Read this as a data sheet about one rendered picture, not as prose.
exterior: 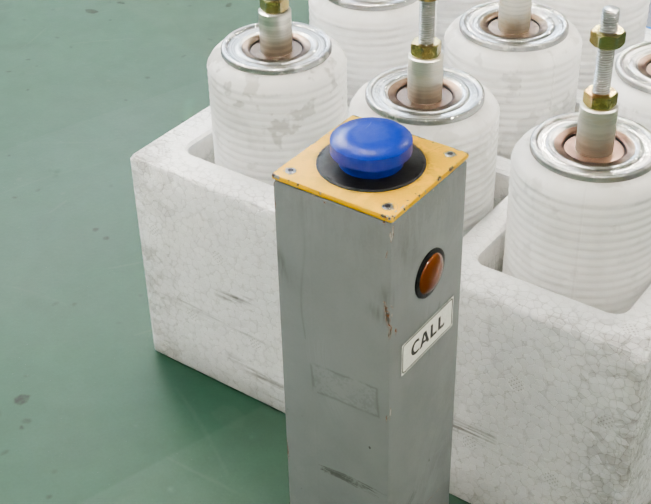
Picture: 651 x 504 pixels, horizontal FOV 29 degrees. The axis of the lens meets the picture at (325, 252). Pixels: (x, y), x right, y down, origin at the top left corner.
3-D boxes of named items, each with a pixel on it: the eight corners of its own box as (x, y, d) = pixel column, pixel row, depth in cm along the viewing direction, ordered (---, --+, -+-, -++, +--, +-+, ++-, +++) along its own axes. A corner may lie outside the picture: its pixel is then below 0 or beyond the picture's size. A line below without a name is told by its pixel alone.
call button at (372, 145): (427, 165, 62) (428, 128, 61) (382, 202, 59) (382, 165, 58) (360, 142, 64) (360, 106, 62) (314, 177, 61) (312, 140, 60)
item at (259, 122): (351, 229, 100) (349, 19, 89) (346, 303, 92) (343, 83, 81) (231, 227, 100) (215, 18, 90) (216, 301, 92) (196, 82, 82)
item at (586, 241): (543, 317, 90) (566, 93, 79) (664, 372, 85) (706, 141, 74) (466, 387, 84) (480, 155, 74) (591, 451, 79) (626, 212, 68)
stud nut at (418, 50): (434, 62, 77) (435, 49, 76) (408, 58, 77) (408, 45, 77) (443, 48, 78) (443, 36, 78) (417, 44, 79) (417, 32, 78)
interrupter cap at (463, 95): (483, 132, 76) (483, 122, 76) (359, 127, 77) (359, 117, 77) (485, 75, 82) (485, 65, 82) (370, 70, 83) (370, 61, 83)
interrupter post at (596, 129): (586, 138, 76) (592, 89, 74) (621, 151, 74) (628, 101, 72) (565, 154, 74) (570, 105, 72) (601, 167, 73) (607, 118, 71)
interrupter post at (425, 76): (442, 110, 79) (444, 62, 77) (404, 108, 79) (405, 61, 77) (444, 92, 81) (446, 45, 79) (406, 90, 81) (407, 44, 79)
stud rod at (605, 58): (593, 121, 74) (607, 2, 69) (608, 127, 73) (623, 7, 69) (584, 128, 73) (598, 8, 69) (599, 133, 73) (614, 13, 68)
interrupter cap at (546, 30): (581, 19, 89) (582, 10, 89) (548, 64, 83) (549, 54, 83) (481, 1, 92) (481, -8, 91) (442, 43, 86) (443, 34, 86)
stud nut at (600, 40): (602, 33, 71) (604, 19, 71) (629, 41, 70) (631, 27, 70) (584, 45, 70) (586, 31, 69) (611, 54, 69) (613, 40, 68)
